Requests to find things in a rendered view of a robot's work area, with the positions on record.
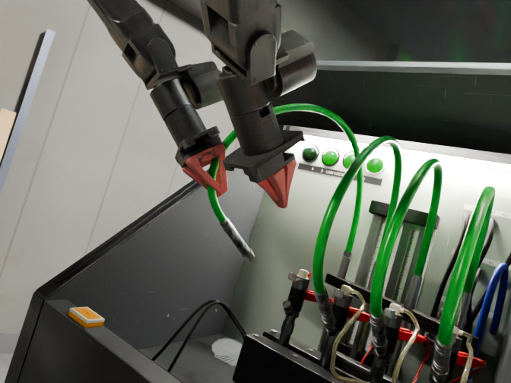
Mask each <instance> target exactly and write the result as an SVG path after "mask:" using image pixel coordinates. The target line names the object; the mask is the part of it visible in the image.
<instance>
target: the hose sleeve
mask: <svg viewBox="0 0 511 383"><path fill-rule="evenodd" d="M219 224H220V225H221V226H222V228H223V230H224V232H225V233H226V234H227V235H228V236H229V237H230V239H231V240H232V242H233V244H234V245H235V246H236V247H237V249H238V251H239V252H240V253H241V255H247V254H248V253H249V251H250V249H249V247H248V245H247V244H246V243H245V241H244V240H243V238H242V237H241V235H240V234H239V233H238V232H237V230H236V228H235V227H234V225H233V224H232V223H231V221H230V220H229V218H228V217H227V219H226V220H225V221H224V222H223V223H220V222H219Z"/></svg>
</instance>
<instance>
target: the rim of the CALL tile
mask: <svg viewBox="0 0 511 383"><path fill-rule="evenodd" d="M78 308H88V307H78ZM75 309H77V308H70V311H71V312H72V313H74V314H75V315H77V316H78V317H79V318H80V319H81V320H83V321H84V322H86V323H87V324H89V323H97V322H104V321H105V319H104V318H103V317H101V316H100V315H98V314H97V313H96V312H94V311H93V310H91V309H90V308H88V309H90V310H91V311H92V312H94V313H95V314H96V315H98V316H100V317H101V318H96V319H87V318H86V317H84V316H83V315H82V314H81V313H80V312H78V311H77V310H75Z"/></svg>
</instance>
